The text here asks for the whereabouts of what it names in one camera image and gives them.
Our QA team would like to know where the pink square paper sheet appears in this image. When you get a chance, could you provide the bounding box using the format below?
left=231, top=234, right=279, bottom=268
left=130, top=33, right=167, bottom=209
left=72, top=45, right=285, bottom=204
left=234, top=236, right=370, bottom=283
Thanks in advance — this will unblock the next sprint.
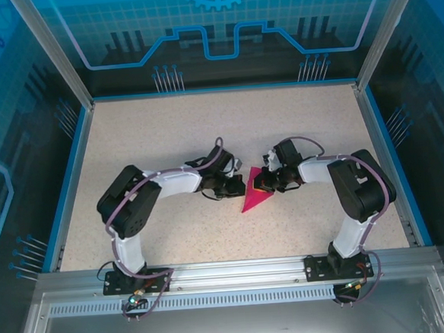
left=238, top=164, right=278, bottom=214

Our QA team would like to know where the blue table edge strip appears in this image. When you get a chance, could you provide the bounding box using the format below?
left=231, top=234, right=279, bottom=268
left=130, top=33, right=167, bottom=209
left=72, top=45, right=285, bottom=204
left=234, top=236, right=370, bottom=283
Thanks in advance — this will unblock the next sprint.
left=364, top=81, right=434, bottom=250
left=30, top=105, right=103, bottom=274

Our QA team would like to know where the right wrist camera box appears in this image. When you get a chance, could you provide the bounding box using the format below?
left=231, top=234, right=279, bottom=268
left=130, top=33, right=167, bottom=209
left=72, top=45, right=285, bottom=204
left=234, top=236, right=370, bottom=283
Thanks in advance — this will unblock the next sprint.
left=262, top=150, right=281, bottom=171

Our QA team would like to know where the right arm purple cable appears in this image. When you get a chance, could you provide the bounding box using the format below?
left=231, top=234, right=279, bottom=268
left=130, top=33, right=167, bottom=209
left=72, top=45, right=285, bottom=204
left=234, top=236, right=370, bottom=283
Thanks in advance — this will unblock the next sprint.
left=281, top=129, right=404, bottom=310

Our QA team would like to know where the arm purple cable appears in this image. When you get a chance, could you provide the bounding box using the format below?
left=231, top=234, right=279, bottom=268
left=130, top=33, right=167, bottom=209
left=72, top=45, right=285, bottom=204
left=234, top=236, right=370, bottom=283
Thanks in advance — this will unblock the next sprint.
left=99, top=136, right=237, bottom=323
left=281, top=129, right=404, bottom=310

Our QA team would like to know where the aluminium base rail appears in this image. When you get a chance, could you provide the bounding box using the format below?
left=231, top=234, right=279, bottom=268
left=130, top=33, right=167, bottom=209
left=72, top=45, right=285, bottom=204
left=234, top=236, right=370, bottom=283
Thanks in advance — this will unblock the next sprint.
left=36, top=245, right=443, bottom=302

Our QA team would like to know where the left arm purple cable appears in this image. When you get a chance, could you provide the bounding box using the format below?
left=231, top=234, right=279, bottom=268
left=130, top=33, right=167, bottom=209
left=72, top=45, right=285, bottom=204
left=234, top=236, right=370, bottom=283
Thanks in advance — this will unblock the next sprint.
left=99, top=136, right=237, bottom=323

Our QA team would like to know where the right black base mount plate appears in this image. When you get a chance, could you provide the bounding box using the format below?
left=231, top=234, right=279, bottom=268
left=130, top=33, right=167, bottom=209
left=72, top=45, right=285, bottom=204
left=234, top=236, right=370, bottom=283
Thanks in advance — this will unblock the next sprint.
left=303, top=250, right=376, bottom=283

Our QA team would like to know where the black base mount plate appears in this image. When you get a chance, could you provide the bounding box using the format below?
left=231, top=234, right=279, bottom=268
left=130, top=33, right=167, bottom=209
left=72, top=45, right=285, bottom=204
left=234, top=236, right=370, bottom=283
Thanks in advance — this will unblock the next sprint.
left=101, top=266, right=173, bottom=297
left=303, top=250, right=376, bottom=283

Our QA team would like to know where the aluminium side rail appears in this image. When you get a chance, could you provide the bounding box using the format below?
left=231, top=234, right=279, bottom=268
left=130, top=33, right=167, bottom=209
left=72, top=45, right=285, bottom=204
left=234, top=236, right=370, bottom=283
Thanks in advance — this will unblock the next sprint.
left=353, top=79, right=421, bottom=249

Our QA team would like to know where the slotted grey cable duct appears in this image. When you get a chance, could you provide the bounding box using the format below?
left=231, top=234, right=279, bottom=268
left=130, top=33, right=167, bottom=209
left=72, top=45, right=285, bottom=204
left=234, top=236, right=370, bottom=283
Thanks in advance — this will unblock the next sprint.
left=47, top=284, right=341, bottom=319

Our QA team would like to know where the cable connector with green light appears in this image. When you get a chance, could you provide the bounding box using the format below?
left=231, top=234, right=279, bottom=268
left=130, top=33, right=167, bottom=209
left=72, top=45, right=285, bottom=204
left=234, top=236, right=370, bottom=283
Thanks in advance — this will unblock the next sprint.
left=125, top=289, right=147, bottom=308
left=344, top=277, right=369, bottom=293

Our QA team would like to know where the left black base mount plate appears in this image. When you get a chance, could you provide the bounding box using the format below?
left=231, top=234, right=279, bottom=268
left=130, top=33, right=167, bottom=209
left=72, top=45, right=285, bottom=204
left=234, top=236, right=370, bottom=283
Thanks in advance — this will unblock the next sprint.
left=101, top=266, right=173, bottom=297

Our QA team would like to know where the blue printed enclosure panel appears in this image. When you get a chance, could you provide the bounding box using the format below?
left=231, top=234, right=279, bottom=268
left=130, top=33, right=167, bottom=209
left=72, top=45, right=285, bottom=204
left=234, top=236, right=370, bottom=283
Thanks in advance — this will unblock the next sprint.
left=362, top=0, right=444, bottom=316
left=29, top=0, right=407, bottom=103
left=0, top=0, right=105, bottom=333

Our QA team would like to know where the aluminium frame post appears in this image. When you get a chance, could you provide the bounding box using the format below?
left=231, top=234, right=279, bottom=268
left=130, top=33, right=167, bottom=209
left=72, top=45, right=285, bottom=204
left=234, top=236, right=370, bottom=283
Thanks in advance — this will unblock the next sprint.
left=8, top=0, right=96, bottom=115
left=349, top=0, right=433, bottom=91

